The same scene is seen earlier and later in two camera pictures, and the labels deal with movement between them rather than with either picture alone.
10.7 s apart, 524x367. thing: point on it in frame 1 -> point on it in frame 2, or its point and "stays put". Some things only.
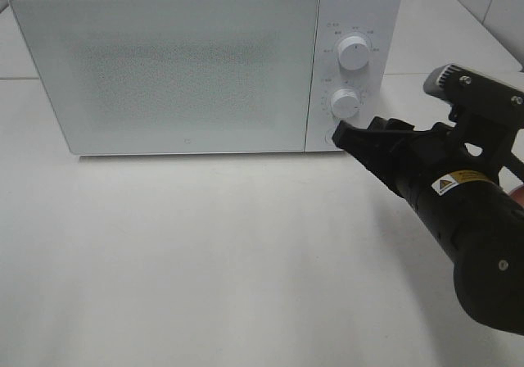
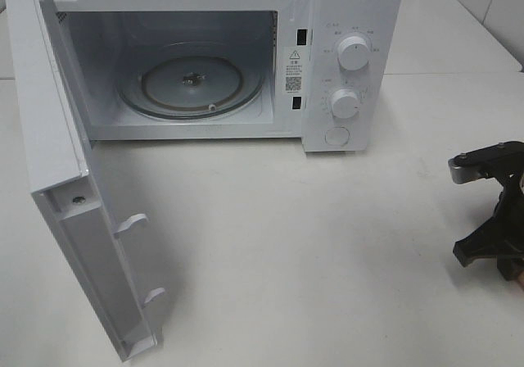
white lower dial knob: x=345 y=103 stays put
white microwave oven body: x=211 y=63 stays put
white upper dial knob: x=353 y=52 stays put
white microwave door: x=174 y=74 -> x=60 y=175
